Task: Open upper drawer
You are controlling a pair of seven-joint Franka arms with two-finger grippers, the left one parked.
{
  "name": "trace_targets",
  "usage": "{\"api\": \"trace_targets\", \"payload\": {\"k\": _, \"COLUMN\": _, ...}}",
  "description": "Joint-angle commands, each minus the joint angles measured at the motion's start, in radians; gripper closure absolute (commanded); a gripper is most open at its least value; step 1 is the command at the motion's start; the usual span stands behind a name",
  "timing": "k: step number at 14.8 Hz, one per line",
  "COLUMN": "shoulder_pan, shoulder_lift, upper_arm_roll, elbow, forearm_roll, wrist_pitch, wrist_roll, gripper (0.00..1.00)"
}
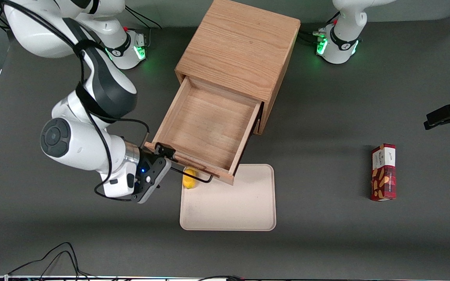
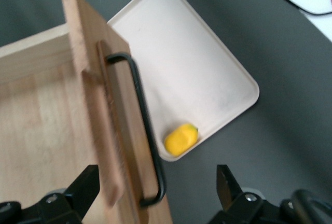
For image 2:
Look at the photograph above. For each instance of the wooden drawer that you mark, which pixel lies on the wooden drawer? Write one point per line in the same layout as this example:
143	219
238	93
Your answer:
46	110

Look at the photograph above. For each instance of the beige plastic tray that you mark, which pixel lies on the beige plastic tray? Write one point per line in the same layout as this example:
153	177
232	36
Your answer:
186	60

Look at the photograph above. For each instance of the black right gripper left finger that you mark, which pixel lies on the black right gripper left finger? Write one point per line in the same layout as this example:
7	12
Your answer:
83	190

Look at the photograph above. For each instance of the yellow lemon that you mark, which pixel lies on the yellow lemon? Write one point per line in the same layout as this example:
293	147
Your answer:
181	139

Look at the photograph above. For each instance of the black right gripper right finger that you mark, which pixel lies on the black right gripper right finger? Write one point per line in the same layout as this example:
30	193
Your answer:
229	195

